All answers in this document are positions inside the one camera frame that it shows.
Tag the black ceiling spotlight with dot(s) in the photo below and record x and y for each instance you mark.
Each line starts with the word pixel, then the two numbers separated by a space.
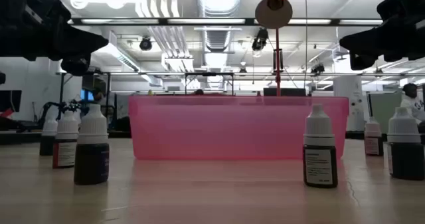
pixel 145 44
pixel 260 39
pixel 317 68

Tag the black screen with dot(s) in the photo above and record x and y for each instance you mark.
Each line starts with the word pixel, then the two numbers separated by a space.
pixel 289 91

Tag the black monitor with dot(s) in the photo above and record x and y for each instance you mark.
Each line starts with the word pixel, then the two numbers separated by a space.
pixel 10 101

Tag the white round column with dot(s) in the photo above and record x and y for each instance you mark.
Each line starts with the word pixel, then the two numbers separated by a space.
pixel 348 101

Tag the black metal rig frame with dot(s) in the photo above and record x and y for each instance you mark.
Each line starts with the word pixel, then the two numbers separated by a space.
pixel 209 73

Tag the small brown dropper bottle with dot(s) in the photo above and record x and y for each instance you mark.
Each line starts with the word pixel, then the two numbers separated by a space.
pixel 372 146

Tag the black background robot arm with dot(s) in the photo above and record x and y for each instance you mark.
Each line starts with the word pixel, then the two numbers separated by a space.
pixel 50 106

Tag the small red-labelled dropper bottle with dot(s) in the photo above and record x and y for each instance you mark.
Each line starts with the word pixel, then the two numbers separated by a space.
pixel 64 151

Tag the red tube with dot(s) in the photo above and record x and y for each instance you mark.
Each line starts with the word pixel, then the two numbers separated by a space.
pixel 6 113

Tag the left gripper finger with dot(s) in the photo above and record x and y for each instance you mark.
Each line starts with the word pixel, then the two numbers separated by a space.
pixel 76 66
pixel 79 44

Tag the black aluminium table frame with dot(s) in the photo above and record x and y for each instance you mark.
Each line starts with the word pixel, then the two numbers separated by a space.
pixel 20 137

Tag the small dark dropper bottle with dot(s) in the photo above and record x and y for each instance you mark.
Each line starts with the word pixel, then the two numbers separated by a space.
pixel 405 164
pixel 46 147

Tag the person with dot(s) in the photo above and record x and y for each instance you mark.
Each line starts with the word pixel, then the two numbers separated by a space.
pixel 410 90

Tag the large yellow food colouring bottle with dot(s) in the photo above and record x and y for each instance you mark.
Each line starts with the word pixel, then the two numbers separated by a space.
pixel 150 92

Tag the silver ventilation duct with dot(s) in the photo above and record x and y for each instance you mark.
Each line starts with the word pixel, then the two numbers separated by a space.
pixel 217 1

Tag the grey-green partition panel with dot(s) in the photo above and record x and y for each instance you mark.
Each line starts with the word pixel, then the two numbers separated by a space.
pixel 385 111

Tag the small navy dropper bottle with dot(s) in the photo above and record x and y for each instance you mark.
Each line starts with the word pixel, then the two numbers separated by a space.
pixel 91 164

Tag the red desk lamp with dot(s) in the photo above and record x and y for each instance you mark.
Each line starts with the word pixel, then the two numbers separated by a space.
pixel 274 16

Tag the pink translucent plastic bin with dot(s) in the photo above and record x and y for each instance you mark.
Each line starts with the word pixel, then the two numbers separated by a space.
pixel 216 131

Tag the small black dropper bottle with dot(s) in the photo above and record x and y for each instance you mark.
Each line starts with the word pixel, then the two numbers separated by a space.
pixel 318 167

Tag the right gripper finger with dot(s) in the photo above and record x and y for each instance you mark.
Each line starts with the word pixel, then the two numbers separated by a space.
pixel 362 61
pixel 363 42

